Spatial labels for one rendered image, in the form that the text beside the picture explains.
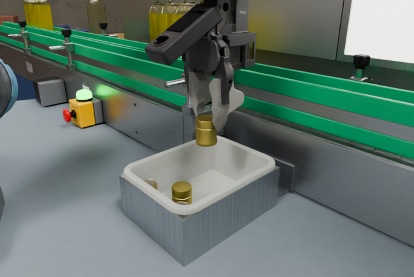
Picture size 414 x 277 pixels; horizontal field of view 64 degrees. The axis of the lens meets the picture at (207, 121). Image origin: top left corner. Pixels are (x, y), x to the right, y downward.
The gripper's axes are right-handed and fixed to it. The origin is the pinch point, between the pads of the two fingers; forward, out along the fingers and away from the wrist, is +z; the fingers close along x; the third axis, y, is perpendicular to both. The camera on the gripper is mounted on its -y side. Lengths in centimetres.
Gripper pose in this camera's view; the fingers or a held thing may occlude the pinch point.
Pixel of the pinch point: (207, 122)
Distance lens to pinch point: 54.0
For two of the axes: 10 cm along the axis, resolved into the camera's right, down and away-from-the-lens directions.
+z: 0.1, 9.3, 3.6
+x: -6.6, -2.6, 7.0
